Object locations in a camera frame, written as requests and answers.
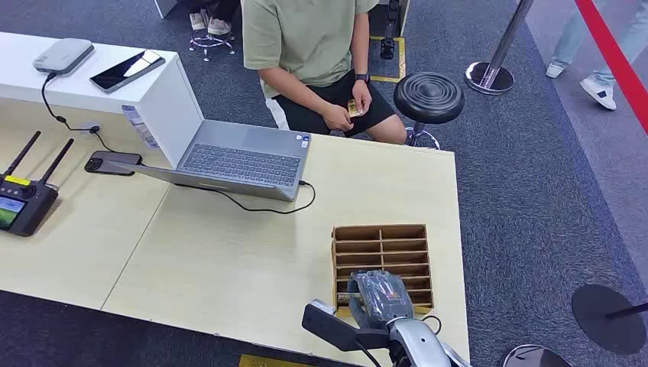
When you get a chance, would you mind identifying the person's right hand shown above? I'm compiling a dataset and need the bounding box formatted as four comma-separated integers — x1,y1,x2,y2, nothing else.
320,103,355,133

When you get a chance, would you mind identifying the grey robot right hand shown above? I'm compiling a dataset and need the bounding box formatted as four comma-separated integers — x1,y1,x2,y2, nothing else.
346,270,415,331

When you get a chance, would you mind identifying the person's left hand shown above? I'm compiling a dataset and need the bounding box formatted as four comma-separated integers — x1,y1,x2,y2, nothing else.
351,80,374,121

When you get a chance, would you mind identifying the wooden slotted card organizer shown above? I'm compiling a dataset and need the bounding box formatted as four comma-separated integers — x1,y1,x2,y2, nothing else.
331,224,435,317

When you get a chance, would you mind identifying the seated person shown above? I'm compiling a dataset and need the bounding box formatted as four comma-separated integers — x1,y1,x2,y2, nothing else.
241,0,409,146

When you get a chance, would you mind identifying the person on chrome stool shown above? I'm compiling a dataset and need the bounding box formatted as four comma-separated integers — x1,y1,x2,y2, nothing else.
178,0,242,37

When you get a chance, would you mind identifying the walking person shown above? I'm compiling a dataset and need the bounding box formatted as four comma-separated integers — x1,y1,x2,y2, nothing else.
545,0,648,112

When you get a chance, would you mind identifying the white seat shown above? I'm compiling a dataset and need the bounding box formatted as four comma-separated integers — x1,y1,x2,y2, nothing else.
259,78,291,132

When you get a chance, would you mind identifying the black stand with wheel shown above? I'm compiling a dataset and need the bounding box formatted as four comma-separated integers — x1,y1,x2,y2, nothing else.
379,0,402,61

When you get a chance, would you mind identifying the black round stool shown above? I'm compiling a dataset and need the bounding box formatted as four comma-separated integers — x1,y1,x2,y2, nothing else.
392,71,466,151

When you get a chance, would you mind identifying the grey laptop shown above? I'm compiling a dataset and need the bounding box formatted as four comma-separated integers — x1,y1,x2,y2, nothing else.
112,119,313,203

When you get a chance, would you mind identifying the yellow floor marker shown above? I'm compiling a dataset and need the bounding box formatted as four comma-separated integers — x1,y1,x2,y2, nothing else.
238,353,315,367

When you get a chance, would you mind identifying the chrome stool base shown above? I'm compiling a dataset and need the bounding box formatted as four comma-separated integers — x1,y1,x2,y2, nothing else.
188,29,237,63

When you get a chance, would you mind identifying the chrome stanchion base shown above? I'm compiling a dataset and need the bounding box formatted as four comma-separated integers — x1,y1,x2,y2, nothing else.
502,344,572,367

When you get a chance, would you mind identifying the white desk riser shelf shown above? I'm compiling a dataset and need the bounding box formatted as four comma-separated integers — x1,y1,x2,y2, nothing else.
0,31,205,170

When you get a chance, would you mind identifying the paper label sticker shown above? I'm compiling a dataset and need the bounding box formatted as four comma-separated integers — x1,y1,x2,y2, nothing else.
121,105,160,150

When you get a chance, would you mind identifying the white cabinet corner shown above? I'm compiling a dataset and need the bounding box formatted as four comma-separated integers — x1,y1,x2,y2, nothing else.
153,0,179,20

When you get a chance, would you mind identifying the large glossy black smartphone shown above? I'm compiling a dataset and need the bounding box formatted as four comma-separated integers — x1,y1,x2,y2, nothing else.
89,49,167,95

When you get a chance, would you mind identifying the black stanchion base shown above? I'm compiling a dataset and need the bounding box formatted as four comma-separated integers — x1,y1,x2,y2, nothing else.
571,283,648,356

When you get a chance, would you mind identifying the red barrier belt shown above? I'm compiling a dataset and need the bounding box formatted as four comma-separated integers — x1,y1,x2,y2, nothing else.
574,0,648,136

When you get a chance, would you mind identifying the grey power bank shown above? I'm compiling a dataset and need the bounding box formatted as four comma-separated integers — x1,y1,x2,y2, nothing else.
32,37,96,77

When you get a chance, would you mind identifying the black remote controller with antennas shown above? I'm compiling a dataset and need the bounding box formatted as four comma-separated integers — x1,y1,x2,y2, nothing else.
0,130,76,238

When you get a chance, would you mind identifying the black laptop cable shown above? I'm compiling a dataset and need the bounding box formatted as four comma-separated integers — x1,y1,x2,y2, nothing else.
174,180,317,216

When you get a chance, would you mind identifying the chrome stanchion post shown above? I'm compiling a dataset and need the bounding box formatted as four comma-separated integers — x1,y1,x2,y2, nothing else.
464,0,536,96

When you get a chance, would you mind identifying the black smartphone with camera bump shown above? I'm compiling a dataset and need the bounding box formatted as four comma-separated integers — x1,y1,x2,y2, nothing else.
83,150,143,177

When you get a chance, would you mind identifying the black charging cable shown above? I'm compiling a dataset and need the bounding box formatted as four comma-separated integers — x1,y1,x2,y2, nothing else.
40,71,118,154

